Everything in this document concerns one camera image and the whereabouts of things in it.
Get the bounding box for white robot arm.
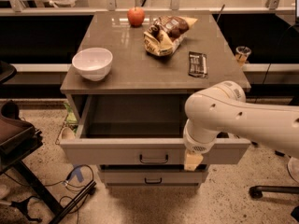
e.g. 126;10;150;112
183;81;299;181

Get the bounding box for plastic cup with drink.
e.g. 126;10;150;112
235;46;251;66

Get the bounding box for grey drawer cabinet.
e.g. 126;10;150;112
59;10;252;191

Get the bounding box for grey bottom drawer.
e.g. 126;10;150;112
98;164;208;186

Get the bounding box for white cup on floor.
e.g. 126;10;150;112
60;127;76;140

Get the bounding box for black office chair base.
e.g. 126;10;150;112
249;149;299;200

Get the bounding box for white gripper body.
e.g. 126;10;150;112
183;123;219;154

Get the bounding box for grey top drawer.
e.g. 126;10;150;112
59;93;252;166

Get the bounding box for grey drawer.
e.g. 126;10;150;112
98;164;208;186
59;93;252;166

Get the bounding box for black snack bar wrapper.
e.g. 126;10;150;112
189;51;207;78

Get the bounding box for red apple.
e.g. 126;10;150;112
127;7;145;27

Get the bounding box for dark chair at left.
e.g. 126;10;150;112
0;60;97;224

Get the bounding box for brown yellow chip bag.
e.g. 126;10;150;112
144;16;197;57

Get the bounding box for white bowl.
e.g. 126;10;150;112
72;48;113;81

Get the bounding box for black floor cables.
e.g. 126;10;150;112
43;163;95;224

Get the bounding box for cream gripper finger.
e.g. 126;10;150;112
184;149;204;171

